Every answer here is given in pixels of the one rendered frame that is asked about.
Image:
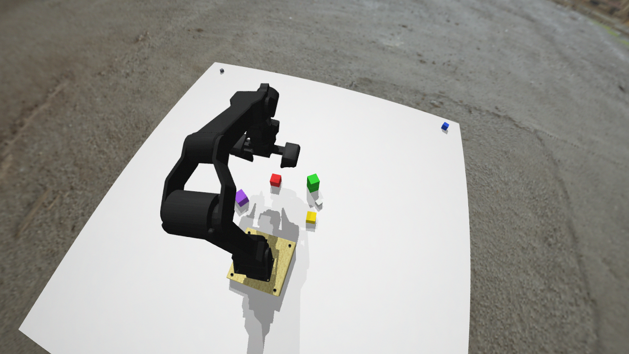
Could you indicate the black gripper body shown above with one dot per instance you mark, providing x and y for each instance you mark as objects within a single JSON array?
[{"x": 290, "y": 152}]

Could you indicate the purple cube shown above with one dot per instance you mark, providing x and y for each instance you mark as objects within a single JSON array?
[{"x": 241, "y": 198}]

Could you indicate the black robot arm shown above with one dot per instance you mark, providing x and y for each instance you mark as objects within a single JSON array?
[{"x": 209, "y": 216}]

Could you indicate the red block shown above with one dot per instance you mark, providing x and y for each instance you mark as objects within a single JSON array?
[{"x": 275, "y": 180}]

